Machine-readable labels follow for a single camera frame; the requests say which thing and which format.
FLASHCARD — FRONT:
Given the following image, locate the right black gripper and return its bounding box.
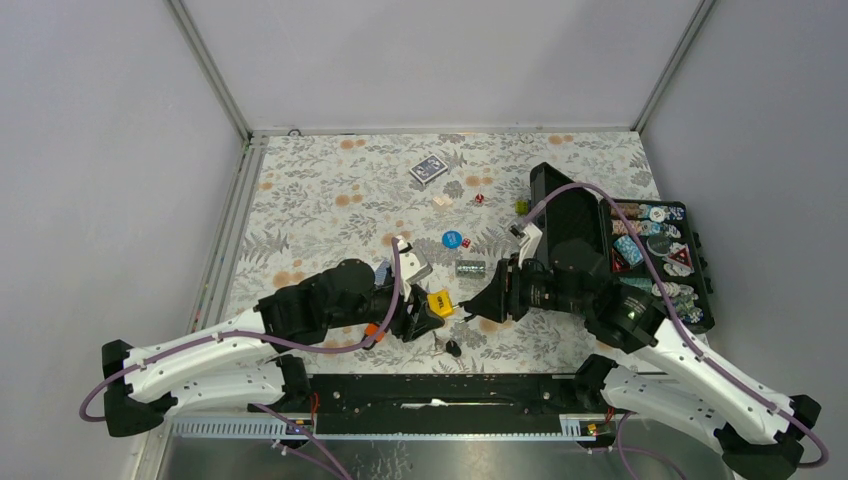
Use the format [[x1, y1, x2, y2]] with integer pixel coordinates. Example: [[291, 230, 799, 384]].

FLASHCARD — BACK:
[[463, 252, 590, 323]]

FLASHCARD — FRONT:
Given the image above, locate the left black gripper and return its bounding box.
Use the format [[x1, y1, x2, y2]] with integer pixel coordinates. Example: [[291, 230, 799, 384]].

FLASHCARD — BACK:
[[328, 275, 445, 341]]

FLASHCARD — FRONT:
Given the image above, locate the yellow padlock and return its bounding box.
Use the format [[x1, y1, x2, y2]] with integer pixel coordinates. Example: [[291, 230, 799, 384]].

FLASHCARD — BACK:
[[426, 289, 464, 319]]

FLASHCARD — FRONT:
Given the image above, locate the black headed key bunch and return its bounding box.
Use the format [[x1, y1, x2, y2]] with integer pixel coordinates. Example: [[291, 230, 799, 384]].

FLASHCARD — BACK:
[[432, 333, 462, 358]]

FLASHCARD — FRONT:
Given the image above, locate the orange padlock with key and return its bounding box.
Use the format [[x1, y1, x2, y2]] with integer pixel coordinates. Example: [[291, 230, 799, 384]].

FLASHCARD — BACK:
[[363, 323, 385, 342]]

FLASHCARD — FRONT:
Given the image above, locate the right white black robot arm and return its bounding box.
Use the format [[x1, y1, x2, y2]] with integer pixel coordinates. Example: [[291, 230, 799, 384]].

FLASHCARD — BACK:
[[463, 240, 821, 479]]

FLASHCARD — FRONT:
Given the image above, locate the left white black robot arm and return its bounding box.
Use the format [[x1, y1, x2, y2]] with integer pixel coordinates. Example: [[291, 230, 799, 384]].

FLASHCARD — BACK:
[[101, 253, 444, 438]]

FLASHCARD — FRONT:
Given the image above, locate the patterned poker chip roll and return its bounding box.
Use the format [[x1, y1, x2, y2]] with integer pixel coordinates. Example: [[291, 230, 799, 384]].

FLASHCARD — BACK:
[[455, 260, 487, 279]]

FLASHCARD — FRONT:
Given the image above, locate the blue playing card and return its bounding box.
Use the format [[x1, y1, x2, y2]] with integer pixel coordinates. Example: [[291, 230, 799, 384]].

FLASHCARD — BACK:
[[374, 260, 392, 287]]

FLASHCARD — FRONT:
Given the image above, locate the blue round poker chip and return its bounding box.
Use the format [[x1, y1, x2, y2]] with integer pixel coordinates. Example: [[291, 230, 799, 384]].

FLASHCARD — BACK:
[[441, 230, 464, 249]]

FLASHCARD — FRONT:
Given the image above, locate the yellow green small die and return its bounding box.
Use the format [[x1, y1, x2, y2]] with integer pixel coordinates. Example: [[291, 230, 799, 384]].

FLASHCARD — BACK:
[[514, 199, 530, 216]]

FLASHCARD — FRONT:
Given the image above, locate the translucent small cube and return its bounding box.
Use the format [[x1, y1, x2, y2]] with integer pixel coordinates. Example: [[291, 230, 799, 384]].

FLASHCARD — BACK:
[[432, 196, 453, 211]]

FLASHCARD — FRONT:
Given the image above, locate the black poker chip case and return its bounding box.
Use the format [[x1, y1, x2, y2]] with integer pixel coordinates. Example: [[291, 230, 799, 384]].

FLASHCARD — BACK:
[[534, 188, 715, 334]]

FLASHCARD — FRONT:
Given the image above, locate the blue playing card deck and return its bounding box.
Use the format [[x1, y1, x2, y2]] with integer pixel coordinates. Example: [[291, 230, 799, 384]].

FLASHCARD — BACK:
[[409, 155, 449, 186]]

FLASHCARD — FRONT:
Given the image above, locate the floral tablecloth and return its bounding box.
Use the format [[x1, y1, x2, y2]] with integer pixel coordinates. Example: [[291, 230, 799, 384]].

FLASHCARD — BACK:
[[226, 132, 659, 374]]

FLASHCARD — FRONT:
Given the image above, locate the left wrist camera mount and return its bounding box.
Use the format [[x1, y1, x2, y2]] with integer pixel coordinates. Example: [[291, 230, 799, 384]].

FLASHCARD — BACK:
[[392, 236, 433, 295]]

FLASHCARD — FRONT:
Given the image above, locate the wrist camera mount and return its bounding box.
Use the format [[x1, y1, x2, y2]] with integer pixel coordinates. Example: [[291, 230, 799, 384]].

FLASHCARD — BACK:
[[508, 222, 543, 267], [392, 236, 433, 295]]

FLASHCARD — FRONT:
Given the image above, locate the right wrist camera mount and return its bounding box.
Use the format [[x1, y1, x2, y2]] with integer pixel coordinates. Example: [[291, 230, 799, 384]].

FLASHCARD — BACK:
[[508, 222, 543, 267]]

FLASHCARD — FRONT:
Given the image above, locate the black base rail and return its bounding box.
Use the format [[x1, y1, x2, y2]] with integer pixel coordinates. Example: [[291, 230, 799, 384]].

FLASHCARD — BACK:
[[268, 374, 624, 436]]

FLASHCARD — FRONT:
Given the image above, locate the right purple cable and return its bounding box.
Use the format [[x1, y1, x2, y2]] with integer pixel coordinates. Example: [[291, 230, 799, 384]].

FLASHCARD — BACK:
[[519, 183, 831, 470]]

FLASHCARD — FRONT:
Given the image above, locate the purple cable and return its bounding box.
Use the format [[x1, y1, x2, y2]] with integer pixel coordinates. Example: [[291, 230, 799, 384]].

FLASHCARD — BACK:
[[519, 183, 831, 470], [78, 237, 409, 423]]

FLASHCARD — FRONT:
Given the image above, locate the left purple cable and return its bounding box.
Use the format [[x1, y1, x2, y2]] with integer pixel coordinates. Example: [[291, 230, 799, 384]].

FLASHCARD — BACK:
[[78, 237, 409, 423]]

